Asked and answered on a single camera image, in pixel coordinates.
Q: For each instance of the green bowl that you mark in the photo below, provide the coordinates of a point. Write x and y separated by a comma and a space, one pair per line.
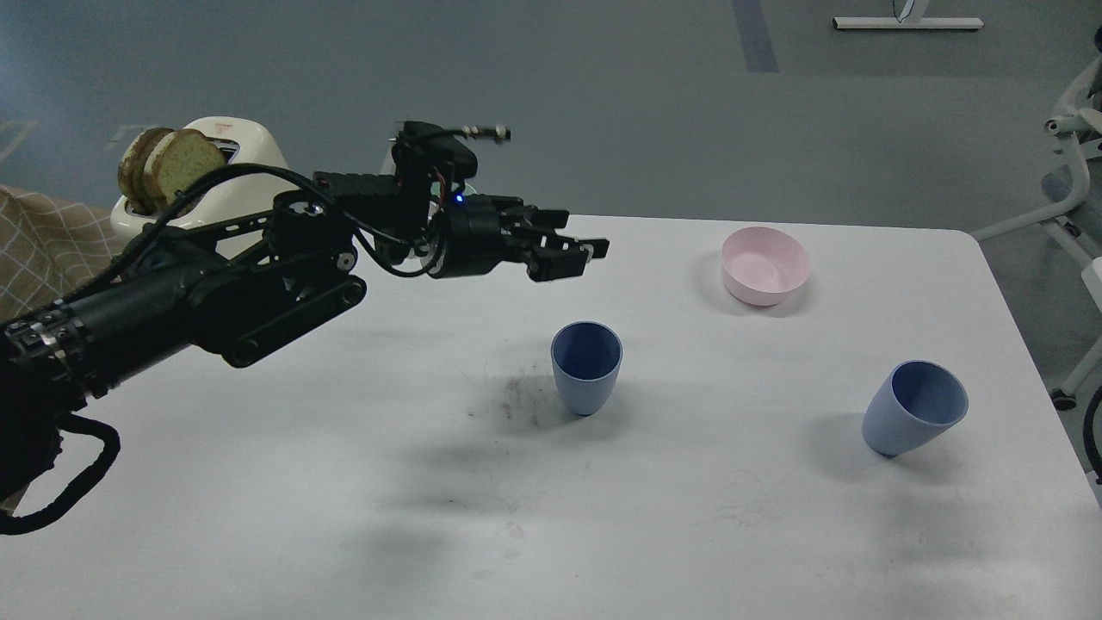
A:
466, 189

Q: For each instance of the pink bowl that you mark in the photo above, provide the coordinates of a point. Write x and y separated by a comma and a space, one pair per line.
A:
762, 266

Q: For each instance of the white chair frame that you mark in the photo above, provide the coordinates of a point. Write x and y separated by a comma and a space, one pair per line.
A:
1071, 215

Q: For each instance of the toast slice front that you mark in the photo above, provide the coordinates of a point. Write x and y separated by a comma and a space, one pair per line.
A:
176, 162

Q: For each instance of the cream white toaster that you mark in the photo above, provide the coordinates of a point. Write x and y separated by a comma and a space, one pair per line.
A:
243, 142

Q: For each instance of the black wrist camera, image left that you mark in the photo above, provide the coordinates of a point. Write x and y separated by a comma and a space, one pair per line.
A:
424, 154

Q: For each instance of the toast slice back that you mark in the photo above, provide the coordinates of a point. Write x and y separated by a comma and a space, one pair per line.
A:
131, 171

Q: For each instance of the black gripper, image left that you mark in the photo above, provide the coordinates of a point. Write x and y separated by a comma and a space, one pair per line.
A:
473, 236

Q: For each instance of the toast slice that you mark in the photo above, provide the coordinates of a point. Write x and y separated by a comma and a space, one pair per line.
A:
176, 162
131, 171

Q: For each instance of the blue cup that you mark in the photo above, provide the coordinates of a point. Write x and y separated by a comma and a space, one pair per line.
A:
917, 402
586, 357

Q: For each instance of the beige checked cloth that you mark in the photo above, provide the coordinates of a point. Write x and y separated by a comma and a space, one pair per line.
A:
49, 247

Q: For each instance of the white stand base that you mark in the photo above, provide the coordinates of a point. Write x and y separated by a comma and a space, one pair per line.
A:
908, 16

